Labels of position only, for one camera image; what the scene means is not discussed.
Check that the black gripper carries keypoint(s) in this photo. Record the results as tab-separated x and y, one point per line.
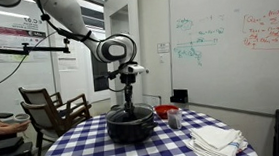
128	79

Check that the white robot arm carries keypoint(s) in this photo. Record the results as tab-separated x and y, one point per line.
67	13

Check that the black cooking pot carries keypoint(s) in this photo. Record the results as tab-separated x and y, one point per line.
132	130

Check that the red bowl with beans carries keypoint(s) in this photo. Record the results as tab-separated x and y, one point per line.
163	110

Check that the black box on ledge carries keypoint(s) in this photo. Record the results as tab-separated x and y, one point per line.
179	96

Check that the wooden armchair grey cushion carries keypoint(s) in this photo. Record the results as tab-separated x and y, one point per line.
49	121
40	95

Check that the white folded towel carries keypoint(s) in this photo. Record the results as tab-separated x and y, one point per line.
214	142

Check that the small clear drinking cup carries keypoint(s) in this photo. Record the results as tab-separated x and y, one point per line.
22	117

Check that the small white wall sign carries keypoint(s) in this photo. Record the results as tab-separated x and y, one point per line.
163	48

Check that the wall whiteboard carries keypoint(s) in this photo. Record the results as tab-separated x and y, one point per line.
230	47

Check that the black camera boom rod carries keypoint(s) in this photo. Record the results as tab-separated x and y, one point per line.
17	49

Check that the wall poster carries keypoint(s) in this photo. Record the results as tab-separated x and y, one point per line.
6	41

